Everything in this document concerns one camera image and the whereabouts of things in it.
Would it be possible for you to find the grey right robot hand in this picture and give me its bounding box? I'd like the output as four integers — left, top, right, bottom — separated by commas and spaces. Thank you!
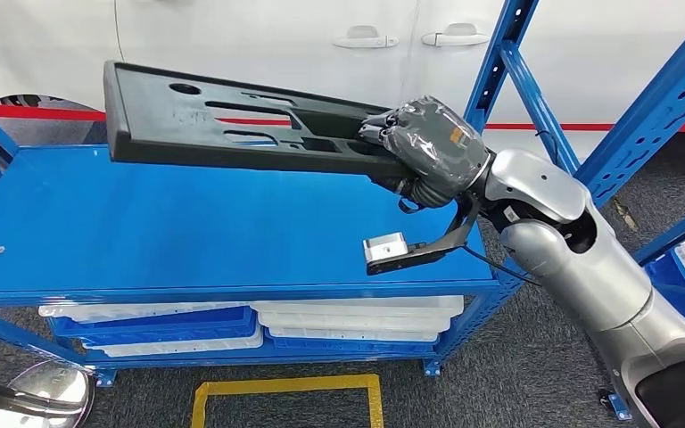
357, 94, 493, 196

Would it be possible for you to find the black plastic mounting plate part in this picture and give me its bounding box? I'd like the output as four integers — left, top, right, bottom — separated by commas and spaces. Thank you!
103, 60, 420, 181

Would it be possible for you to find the red barrier belt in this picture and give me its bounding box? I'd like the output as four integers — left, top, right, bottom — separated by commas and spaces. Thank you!
0, 103, 685, 134

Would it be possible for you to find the white car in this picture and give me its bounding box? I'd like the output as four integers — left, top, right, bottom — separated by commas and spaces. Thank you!
0, 0, 685, 161

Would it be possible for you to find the blue plastic bin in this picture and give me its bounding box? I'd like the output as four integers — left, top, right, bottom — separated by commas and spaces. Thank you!
46, 306, 260, 339
643, 253, 685, 341

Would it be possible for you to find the yellow floor tape square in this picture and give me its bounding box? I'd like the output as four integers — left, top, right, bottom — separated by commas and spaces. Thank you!
190, 374, 384, 428

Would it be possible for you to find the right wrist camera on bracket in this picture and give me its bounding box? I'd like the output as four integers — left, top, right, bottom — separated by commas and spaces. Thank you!
363, 194, 483, 277

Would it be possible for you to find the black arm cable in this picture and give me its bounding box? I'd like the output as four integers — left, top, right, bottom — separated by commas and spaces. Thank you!
462, 243, 543, 289

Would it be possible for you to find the chrome stanchion post with base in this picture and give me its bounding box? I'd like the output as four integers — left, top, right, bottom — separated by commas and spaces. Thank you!
0, 361, 95, 428

